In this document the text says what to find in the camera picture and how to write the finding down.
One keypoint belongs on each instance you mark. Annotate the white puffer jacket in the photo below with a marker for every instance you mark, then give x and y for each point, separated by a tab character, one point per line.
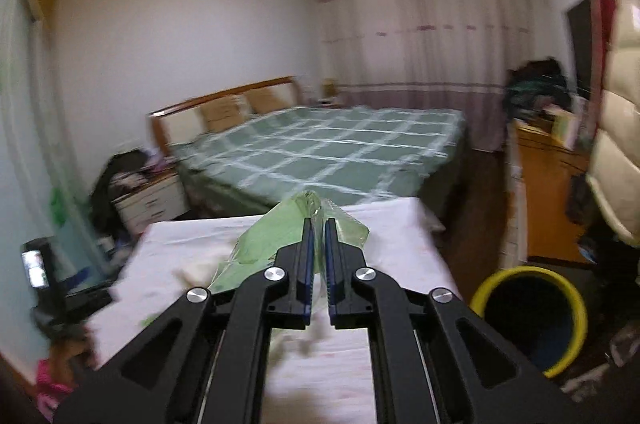
620	128

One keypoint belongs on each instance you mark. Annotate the green plastic bag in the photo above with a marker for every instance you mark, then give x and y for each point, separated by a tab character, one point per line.
260	239

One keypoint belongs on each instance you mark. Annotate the pink and white curtain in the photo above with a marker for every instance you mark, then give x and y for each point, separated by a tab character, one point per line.
425	28

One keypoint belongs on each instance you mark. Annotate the white bedside nightstand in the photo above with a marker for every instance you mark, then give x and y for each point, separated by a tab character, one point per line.
150	204

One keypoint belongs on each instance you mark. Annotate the dark bag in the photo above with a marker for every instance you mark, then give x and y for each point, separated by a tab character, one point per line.
107	184

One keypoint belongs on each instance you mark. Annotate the white crumpled tissue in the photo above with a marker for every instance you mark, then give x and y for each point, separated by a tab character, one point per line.
195	271

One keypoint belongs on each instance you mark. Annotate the black television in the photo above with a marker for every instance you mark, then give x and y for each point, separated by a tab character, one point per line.
582	43

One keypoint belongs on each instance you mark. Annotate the bed with green plaid quilt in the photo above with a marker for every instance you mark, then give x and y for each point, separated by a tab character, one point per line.
325	143

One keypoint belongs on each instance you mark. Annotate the long wooden dresser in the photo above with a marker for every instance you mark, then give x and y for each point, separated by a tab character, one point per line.
545	184

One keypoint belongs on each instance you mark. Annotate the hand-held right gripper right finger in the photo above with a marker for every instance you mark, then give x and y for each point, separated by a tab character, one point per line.
330	264

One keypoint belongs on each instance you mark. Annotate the yellow rimmed dark waste bin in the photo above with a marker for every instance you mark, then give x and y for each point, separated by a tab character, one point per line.
525	319

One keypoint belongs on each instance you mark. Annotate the pile of dark clothes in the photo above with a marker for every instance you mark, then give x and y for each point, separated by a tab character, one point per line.
537	86

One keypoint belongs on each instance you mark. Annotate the floral white tablecloth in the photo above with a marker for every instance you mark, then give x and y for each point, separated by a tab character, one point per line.
200	234

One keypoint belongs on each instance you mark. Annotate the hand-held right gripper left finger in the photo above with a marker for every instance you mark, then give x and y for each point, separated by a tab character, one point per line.
309	264

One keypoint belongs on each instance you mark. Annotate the standing desk calendar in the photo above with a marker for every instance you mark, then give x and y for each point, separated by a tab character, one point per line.
565	126

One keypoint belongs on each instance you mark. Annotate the brown pillow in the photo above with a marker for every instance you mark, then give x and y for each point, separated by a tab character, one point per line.
270	101
222	113

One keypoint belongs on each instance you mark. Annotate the wooden bed headboard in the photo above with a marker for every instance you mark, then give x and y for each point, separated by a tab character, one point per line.
180	123

